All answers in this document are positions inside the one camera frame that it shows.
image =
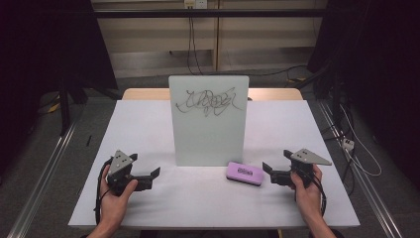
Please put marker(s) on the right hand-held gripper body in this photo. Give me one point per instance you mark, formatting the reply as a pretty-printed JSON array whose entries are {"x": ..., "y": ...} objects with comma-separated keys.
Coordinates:
[{"x": 305, "y": 160}]

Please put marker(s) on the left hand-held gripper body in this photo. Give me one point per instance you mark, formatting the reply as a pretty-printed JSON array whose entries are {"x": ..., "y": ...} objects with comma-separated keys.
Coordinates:
[{"x": 119, "y": 162}]

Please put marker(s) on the purple whiteboard eraser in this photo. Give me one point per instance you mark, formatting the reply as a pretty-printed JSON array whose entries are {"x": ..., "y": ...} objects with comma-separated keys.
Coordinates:
[{"x": 245, "y": 173}]

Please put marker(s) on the frosted glass whiteboard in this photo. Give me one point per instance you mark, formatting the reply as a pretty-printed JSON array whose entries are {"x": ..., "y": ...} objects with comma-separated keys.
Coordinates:
[{"x": 208, "y": 132}]

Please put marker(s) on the person's right hand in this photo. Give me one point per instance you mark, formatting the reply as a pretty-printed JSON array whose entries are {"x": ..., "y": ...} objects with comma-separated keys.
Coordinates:
[{"x": 307, "y": 198}]

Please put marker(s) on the person's left hand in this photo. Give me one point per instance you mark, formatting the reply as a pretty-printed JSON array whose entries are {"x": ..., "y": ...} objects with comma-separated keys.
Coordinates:
[{"x": 114, "y": 205}]

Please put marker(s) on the white power strip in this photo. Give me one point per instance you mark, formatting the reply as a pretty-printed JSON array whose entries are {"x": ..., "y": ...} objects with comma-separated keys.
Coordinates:
[{"x": 347, "y": 144}]

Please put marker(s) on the white table mat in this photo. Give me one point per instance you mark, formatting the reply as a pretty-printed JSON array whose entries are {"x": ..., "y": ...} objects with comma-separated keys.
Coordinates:
[{"x": 185, "y": 205}]

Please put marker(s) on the wooden table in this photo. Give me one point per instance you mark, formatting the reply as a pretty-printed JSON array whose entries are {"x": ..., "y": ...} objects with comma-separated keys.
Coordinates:
[{"x": 145, "y": 94}]

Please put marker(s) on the metal floor track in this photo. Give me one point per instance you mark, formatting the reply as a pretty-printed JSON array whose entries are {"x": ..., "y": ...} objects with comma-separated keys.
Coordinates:
[
  {"x": 49, "y": 172},
  {"x": 373, "y": 201}
]

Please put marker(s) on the black metal stand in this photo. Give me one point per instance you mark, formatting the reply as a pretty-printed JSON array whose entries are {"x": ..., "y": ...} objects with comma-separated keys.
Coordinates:
[{"x": 64, "y": 109}]

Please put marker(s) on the dark curtain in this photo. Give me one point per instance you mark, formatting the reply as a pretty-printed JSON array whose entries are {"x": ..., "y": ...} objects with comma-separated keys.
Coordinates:
[
  {"x": 379, "y": 49},
  {"x": 39, "y": 49}
]

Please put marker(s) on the wooden wall post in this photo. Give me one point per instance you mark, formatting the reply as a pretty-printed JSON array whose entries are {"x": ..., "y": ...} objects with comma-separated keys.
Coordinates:
[{"x": 216, "y": 39}]

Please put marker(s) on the black horizontal rail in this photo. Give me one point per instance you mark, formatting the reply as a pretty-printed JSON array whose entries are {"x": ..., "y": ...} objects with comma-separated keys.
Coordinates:
[{"x": 148, "y": 13}]

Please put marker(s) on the white wall outlet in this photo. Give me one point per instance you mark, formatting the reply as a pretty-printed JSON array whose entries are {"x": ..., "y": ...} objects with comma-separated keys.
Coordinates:
[{"x": 195, "y": 4}]

